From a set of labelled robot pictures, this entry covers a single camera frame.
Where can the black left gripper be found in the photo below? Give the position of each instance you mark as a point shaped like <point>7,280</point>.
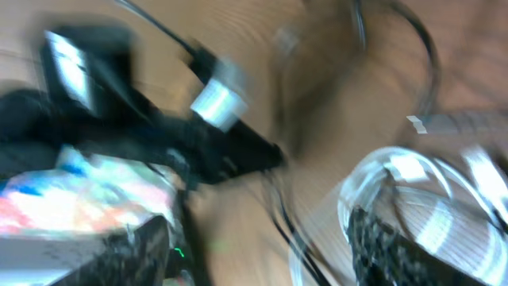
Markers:
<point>90,103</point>

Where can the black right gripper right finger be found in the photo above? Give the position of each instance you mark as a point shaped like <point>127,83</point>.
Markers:
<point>381,256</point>

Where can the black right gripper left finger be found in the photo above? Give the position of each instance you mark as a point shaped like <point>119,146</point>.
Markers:
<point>131,258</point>

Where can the colourful wall poster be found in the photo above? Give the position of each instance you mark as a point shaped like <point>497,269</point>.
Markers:
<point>86,195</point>

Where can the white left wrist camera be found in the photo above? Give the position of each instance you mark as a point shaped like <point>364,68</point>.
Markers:
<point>223,100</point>

